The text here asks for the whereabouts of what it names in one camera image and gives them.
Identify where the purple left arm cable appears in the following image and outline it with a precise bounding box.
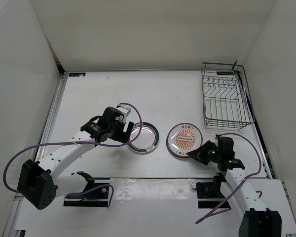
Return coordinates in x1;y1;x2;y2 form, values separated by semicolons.
3;101;144;194

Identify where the green red rimmed white plate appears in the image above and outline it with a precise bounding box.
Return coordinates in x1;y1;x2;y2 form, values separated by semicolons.
128;122;160;154

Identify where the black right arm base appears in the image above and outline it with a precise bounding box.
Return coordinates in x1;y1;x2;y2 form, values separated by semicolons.
190;172;225;209

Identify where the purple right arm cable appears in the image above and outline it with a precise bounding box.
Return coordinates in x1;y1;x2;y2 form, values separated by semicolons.
195;132;263;225

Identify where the orange sunburst plate front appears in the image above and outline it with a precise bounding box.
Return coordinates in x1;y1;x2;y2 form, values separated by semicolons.
166;123;203;158

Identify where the small label sticker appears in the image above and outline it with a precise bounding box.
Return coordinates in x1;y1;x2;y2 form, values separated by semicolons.
69;73;86;77

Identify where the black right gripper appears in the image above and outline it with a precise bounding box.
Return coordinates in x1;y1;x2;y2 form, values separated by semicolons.
187;140;222;165

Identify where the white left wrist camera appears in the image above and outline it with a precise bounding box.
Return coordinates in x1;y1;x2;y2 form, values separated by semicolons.
116;104;131;119

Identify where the grey wire dish rack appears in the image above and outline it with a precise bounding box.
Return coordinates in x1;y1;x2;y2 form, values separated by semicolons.
201;62;256;130

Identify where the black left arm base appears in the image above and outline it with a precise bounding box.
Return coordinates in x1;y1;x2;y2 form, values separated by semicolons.
63;171;114;208

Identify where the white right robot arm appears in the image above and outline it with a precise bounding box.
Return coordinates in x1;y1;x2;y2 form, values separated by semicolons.
188;133;282;237

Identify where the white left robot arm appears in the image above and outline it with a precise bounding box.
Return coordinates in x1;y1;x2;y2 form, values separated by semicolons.
17;103;135;210

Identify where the aluminium table edge rail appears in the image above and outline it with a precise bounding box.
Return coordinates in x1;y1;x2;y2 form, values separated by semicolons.
261;150;276;179

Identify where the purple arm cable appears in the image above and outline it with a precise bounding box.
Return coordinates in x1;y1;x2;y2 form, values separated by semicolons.
195;132;263;225
3;101;144;194

